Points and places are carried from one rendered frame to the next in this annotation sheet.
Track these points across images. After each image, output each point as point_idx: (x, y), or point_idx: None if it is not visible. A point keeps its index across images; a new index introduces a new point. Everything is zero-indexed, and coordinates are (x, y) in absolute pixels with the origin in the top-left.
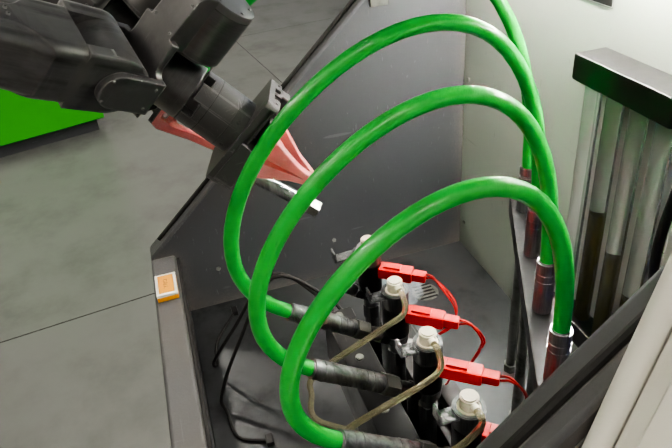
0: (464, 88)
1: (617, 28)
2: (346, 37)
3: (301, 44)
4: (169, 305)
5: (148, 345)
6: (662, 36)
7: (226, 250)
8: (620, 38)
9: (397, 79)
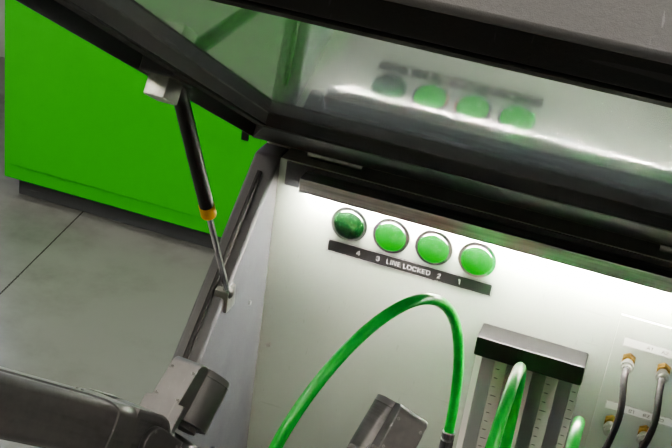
0: (580, 425)
1: (495, 310)
2: (208, 351)
3: None
4: None
5: None
6: (542, 318)
7: None
8: (499, 317)
9: (227, 371)
